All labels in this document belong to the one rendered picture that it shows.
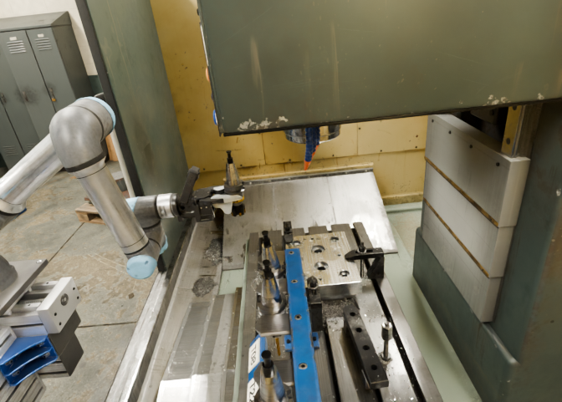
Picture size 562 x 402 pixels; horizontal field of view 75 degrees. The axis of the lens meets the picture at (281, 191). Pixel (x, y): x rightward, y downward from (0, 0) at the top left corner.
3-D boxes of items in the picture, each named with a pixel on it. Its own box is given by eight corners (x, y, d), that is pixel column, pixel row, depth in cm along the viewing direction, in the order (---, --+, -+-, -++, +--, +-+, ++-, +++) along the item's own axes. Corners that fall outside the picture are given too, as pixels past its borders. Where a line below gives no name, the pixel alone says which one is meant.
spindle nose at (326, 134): (344, 142, 96) (343, 95, 91) (283, 146, 97) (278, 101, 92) (338, 124, 110) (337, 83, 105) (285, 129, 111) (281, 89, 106)
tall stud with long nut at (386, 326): (381, 362, 99) (383, 327, 93) (379, 353, 101) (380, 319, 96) (391, 361, 99) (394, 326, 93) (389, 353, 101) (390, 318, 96)
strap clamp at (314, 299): (312, 332, 110) (309, 293, 104) (308, 300, 122) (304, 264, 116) (324, 330, 110) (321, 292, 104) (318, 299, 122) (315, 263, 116)
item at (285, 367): (253, 391, 62) (252, 388, 61) (254, 363, 66) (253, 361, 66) (294, 387, 62) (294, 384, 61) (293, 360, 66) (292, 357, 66)
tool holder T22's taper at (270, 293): (279, 308, 76) (276, 283, 73) (258, 307, 77) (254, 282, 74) (283, 293, 79) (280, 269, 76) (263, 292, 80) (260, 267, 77)
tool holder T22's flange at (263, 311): (283, 321, 76) (283, 312, 75) (255, 319, 77) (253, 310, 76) (288, 299, 81) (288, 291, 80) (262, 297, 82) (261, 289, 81)
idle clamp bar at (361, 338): (369, 401, 90) (369, 383, 87) (340, 321, 113) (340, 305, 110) (389, 397, 90) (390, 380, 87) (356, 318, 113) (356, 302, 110)
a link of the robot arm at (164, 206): (160, 190, 115) (154, 202, 108) (176, 188, 115) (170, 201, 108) (166, 211, 118) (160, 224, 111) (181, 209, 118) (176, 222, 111)
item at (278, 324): (255, 338, 71) (254, 335, 71) (255, 318, 76) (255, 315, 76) (291, 335, 71) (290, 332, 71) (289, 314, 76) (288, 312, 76)
